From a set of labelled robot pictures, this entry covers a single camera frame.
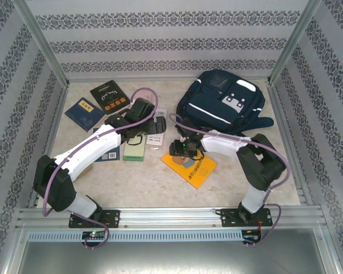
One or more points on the black book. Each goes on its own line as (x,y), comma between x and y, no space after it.
(108,97)

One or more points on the green notebook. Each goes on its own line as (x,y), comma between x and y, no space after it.
(134,151)

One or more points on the navy blue backpack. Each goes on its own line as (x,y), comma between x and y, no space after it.
(217,108)

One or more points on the blue book with barcode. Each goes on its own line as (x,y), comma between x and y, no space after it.
(110,155)

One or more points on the navy book with yellow label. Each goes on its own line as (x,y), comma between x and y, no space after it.
(83,114)

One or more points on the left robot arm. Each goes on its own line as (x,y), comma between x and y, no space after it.
(88,151)

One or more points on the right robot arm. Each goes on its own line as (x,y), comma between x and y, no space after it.
(260,165)

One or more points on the grey metal sheet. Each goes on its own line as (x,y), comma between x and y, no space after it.
(171,259)

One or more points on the right circuit board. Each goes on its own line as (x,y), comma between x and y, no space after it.
(251,235)

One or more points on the circuit board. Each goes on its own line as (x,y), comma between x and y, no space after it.
(94,235)
(251,235)

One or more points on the left circuit board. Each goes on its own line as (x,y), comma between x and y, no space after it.
(94,235)

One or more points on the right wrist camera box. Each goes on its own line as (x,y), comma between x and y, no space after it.
(180,132)

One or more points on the aluminium table edge rail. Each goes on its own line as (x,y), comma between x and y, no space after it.
(53,128)
(283,120)
(160,79)

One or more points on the aluminium mounting rail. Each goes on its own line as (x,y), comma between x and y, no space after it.
(165,217)

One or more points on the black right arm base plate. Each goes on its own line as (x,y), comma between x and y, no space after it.
(228,218)

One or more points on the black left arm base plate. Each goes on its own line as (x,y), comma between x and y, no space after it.
(113,218)

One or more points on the aluminium frame post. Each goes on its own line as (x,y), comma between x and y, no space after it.
(43,42)
(293,42)

